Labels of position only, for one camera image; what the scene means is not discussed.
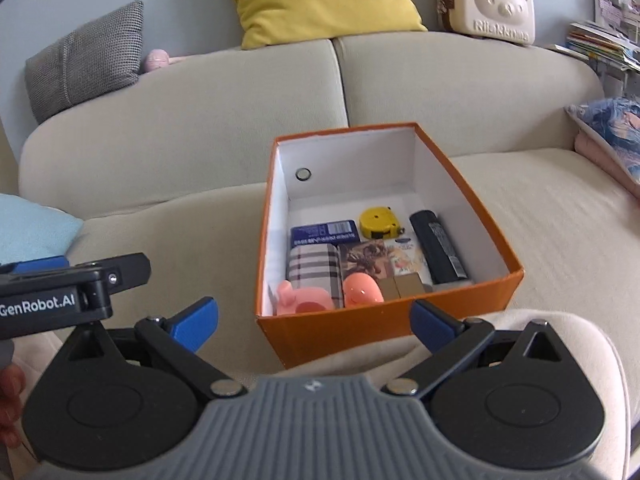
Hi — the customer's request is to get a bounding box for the houndstooth pillow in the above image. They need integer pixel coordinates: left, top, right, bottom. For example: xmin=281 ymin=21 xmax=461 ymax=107
xmin=25 ymin=1 xmax=145 ymax=125

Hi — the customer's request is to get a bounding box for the orange cardboard box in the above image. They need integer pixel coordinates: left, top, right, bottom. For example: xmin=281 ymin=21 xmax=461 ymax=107
xmin=254 ymin=121 xmax=525 ymax=368

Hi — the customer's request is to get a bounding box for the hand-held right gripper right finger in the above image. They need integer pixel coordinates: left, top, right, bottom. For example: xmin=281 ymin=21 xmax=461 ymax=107
xmin=381 ymin=299 xmax=571 ymax=400

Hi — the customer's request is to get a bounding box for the blue printed pillow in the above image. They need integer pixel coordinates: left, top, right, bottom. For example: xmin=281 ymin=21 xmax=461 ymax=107
xmin=565 ymin=97 xmax=640 ymax=186

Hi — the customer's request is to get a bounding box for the card pack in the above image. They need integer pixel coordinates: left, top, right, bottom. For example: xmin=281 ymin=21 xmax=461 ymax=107
xmin=339 ymin=240 xmax=393 ymax=291

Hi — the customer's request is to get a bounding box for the pink cushion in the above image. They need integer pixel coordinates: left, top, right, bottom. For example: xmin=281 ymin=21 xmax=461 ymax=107
xmin=574 ymin=130 xmax=640 ymax=196

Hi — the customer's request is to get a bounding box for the cream bear suitcase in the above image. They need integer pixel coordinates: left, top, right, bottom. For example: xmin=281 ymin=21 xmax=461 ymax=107
xmin=436 ymin=0 xmax=536 ymax=48

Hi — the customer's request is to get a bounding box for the person's left hand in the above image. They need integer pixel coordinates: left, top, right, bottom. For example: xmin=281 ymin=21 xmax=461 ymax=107
xmin=0 ymin=362 xmax=27 ymax=453

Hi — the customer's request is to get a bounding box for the beige sofa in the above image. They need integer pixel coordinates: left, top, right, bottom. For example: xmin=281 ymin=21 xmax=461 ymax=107
xmin=0 ymin=30 xmax=640 ymax=411

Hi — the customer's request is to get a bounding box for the blue packet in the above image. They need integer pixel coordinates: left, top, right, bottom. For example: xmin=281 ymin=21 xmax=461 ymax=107
xmin=290 ymin=219 xmax=361 ymax=250

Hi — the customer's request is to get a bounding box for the light blue pillow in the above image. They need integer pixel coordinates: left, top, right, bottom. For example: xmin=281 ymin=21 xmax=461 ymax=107
xmin=0 ymin=194 xmax=85 ymax=266

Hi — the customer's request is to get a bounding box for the plaid case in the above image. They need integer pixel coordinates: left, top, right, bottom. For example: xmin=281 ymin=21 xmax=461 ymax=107
xmin=286 ymin=244 xmax=342 ymax=306

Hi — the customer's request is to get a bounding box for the yellow tape measure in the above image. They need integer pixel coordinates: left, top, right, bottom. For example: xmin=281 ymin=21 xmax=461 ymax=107
xmin=359 ymin=206 xmax=405 ymax=239

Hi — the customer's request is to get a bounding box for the pink plastic toy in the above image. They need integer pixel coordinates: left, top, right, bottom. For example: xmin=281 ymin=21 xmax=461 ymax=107
xmin=276 ymin=280 xmax=335 ymax=317

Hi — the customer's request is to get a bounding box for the black tube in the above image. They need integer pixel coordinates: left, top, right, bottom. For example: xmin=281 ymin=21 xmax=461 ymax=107
xmin=409 ymin=210 xmax=469 ymax=285

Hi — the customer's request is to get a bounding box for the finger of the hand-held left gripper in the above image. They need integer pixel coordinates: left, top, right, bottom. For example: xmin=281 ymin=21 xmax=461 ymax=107
xmin=75 ymin=253 xmax=151 ymax=291
xmin=0 ymin=256 xmax=69 ymax=277

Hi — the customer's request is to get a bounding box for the person's left leg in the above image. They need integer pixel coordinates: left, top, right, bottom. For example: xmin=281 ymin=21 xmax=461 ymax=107
xmin=10 ymin=329 xmax=76 ymax=376

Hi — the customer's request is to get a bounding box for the person's leg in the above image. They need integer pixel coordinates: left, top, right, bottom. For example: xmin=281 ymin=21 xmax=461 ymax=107
xmin=10 ymin=329 xmax=76 ymax=376
xmin=260 ymin=310 xmax=628 ymax=480

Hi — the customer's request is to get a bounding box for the white hand cream tube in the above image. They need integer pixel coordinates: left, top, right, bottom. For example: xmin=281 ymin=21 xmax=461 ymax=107
xmin=387 ymin=239 xmax=433 ymax=286

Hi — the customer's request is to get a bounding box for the pink plush toy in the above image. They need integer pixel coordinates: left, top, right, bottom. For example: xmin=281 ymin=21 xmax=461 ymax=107
xmin=142 ymin=48 xmax=188 ymax=73

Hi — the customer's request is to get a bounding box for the person's right leg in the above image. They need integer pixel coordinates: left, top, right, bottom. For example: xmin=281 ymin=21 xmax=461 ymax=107
xmin=260 ymin=310 xmax=628 ymax=480

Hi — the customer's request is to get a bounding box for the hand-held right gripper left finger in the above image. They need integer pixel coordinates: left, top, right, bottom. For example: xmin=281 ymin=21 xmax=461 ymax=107
xmin=65 ymin=296 xmax=247 ymax=400

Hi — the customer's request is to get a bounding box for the brown cardboard box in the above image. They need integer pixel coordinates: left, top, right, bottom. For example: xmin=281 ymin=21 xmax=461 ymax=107
xmin=377 ymin=275 xmax=426 ymax=301

